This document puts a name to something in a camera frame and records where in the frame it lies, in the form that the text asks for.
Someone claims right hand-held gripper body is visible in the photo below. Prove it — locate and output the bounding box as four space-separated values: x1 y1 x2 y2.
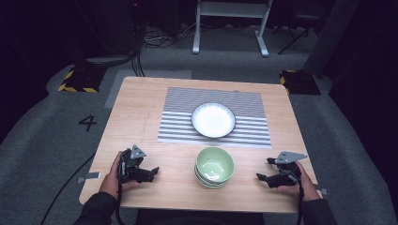
273 151 309 188

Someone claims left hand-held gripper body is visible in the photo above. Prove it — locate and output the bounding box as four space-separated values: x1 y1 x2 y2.
117 143 148 184

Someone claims person's right hand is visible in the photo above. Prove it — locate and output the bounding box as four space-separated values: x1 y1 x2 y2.
276 160 323 203

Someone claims person's left hand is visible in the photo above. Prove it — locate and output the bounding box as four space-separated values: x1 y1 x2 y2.
99 151 143 201

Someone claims grey tape strip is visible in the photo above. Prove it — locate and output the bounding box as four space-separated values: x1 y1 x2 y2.
76 171 102 185
314 184 329 199

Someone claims green ceramic bowl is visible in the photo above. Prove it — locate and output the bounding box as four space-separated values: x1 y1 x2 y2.
194 146 236 185
193 167 233 188
194 173 229 189

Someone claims striped grey placemat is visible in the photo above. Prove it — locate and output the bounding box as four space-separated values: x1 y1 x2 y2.
157 86 273 150

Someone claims person's lap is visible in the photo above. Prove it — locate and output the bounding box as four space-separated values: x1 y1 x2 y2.
134 208 266 225

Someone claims white plate with dark rim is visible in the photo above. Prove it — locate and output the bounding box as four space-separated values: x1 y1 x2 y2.
191 102 237 140

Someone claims black base with hazard stripes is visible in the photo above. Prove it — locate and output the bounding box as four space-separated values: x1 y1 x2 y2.
279 68 322 97
57 65 107 94

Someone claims black tripod stand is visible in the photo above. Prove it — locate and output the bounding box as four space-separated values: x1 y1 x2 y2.
271 12 323 56

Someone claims grey curtain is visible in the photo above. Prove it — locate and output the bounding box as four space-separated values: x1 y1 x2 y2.
302 0 360 76

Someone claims right hand-held gripper cable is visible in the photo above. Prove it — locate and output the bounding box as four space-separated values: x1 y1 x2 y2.
287 170 305 225

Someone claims hand-held gripper cable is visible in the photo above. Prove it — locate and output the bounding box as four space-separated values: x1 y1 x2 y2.
114 156 127 225
287 170 305 225

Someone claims left hand-held gripper cable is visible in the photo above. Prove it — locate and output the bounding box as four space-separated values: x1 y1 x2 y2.
114 156 127 225

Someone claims black floor cable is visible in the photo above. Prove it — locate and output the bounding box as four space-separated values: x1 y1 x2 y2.
39 153 96 225

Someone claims bundle of black cables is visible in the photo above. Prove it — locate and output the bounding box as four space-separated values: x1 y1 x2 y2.
130 0 146 78

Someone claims white metal desk frame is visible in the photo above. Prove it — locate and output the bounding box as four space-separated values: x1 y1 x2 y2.
191 0 274 58

